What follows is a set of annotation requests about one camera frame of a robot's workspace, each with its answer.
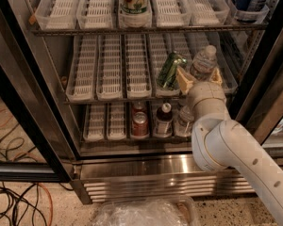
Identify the dark juice bottle white cap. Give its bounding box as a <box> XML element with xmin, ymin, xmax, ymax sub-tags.
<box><xmin>153</xmin><ymin>103</ymin><xmax>173</xmax><ymax>137</ymax></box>

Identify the glass fridge door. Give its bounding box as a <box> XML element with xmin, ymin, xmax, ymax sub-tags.
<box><xmin>229</xmin><ymin>0</ymin><xmax>283</xmax><ymax>144</ymax></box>
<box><xmin>0</xmin><ymin>0</ymin><xmax>78</xmax><ymax>183</ymax></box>

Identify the stainless steel fridge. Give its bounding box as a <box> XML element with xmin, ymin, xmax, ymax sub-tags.
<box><xmin>0</xmin><ymin>0</ymin><xmax>283</xmax><ymax>205</ymax></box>

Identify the wire shelf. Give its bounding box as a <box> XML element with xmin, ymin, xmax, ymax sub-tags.
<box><xmin>31</xmin><ymin>24</ymin><xmax>268</xmax><ymax>37</ymax></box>
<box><xmin>81</xmin><ymin>137</ymin><xmax>191</xmax><ymax>144</ymax></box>
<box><xmin>63</xmin><ymin>91</ymin><xmax>237</xmax><ymax>105</ymax></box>

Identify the red soda can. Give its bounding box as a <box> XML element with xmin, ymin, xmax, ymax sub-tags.
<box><xmin>131</xmin><ymin>112</ymin><xmax>149</xmax><ymax>139</ymax></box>
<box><xmin>131</xmin><ymin>102</ymin><xmax>147</xmax><ymax>115</ymax></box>

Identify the right glass fridge door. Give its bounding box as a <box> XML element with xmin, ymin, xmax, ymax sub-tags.
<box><xmin>229</xmin><ymin>0</ymin><xmax>283</xmax><ymax>144</ymax></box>

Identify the top wire shelf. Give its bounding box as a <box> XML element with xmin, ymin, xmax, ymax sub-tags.
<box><xmin>31</xmin><ymin>24</ymin><xmax>268</xmax><ymax>37</ymax></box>

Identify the green soda can middle shelf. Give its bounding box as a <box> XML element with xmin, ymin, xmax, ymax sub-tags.
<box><xmin>157</xmin><ymin>52</ymin><xmax>187</xmax><ymax>90</ymax></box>

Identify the large soda bottle top shelf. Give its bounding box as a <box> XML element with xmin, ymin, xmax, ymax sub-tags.
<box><xmin>118</xmin><ymin>0</ymin><xmax>152</xmax><ymax>28</ymax></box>

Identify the red soda can rear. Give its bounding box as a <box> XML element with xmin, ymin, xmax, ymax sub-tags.
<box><xmin>131</xmin><ymin>102</ymin><xmax>147</xmax><ymax>115</ymax></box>

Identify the left glass fridge door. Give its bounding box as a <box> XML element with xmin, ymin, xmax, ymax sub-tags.
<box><xmin>0</xmin><ymin>0</ymin><xmax>78</xmax><ymax>183</ymax></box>

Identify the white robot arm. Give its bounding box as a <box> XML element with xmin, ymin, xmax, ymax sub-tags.
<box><xmin>176</xmin><ymin>67</ymin><xmax>283</xmax><ymax>226</ymax></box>

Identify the clear water bottle shelf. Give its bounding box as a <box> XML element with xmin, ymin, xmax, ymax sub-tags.
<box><xmin>190</xmin><ymin>45</ymin><xmax>217</xmax><ymax>81</ymax></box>
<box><xmin>175</xmin><ymin>105</ymin><xmax>194</xmax><ymax>137</ymax></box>

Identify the clear plastic bin with bags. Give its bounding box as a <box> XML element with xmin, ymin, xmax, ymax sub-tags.
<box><xmin>92</xmin><ymin>196</ymin><xmax>201</xmax><ymax>226</ymax></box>

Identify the bottom wire shelf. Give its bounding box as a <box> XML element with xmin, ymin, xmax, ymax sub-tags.
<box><xmin>81</xmin><ymin>137</ymin><xmax>191</xmax><ymax>144</ymax></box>

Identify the middle wire shelf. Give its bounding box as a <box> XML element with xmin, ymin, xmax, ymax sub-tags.
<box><xmin>63</xmin><ymin>91</ymin><xmax>237</xmax><ymax>105</ymax></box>

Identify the red soda can front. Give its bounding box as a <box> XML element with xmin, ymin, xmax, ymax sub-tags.
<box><xmin>131</xmin><ymin>112</ymin><xmax>149</xmax><ymax>139</ymax></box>

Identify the clear water bottle bottom shelf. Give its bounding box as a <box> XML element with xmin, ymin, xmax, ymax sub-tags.
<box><xmin>175</xmin><ymin>105</ymin><xmax>194</xmax><ymax>137</ymax></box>

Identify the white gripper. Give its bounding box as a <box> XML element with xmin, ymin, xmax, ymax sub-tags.
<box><xmin>176</xmin><ymin>66</ymin><xmax>230</xmax><ymax>121</ymax></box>

